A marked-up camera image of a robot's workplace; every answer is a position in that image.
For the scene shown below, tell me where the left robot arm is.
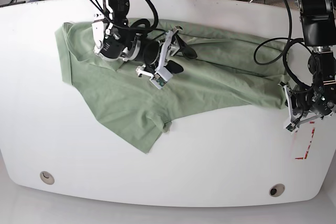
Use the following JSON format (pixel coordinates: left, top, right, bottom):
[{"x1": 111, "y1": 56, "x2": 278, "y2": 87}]
[{"x1": 279, "y1": 0, "x2": 335, "y2": 132}]

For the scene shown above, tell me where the right table cable grommet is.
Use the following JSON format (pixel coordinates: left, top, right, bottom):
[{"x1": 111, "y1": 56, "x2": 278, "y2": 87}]
[{"x1": 269, "y1": 184, "x2": 286, "y2": 197}]

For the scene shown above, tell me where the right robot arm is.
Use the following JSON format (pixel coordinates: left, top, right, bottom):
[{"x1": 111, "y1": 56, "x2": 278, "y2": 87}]
[{"x1": 92, "y1": 0, "x2": 197, "y2": 88}]

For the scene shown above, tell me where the left table cable grommet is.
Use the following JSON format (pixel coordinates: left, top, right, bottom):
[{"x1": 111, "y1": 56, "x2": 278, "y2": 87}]
[{"x1": 40, "y1": 171, "x2": 55, "y2": 185}]

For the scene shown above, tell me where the red tape rectangle marking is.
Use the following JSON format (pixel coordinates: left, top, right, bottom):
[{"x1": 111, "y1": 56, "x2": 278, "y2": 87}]
[{"x1": 291, "y1": 121, "x2": 317, "y2": 160}]

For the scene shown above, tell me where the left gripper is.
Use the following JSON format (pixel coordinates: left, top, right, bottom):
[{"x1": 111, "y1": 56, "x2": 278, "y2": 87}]
[{"x1": 280, "y1": 82, "x2": 335, "y2": 127}]

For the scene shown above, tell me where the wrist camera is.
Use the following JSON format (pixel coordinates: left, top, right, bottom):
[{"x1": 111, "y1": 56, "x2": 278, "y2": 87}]
[
  {"x1": 150, "y1": 70, "x2": 173, "y2": 89},
  {"x1": 284, "y1": 122, "x2": 299, "y2": 135}
]

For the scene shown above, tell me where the table cable grommet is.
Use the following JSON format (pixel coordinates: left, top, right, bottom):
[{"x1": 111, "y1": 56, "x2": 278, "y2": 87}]
[
  {"x1": 40, "y1": 171, "x2": 55, "y2": 185},
  {"x1": 269, "y1": 184, "x2": 286, "y2": 197}
]

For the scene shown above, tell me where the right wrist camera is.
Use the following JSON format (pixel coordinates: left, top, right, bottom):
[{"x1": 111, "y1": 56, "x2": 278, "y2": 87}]
[{"x1": 150, "y1": 70, "x2": 173, "y2": 89}]

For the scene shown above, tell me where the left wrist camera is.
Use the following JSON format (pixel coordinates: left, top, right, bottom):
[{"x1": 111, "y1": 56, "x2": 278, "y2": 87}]
[{"x1": 284, "y1": 122, "x2": 299, "y2": 135}]

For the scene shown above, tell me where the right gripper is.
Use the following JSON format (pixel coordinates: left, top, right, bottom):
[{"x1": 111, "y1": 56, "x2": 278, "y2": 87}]
[{"x1": 135, "y1": 26, "x2": 197, "y2": 78}]

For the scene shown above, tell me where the green polo shirt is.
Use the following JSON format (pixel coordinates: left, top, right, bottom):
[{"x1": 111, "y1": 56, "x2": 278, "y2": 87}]
[{"x1": 55, "y1": 20, "x2": 290, "y2": 153}]

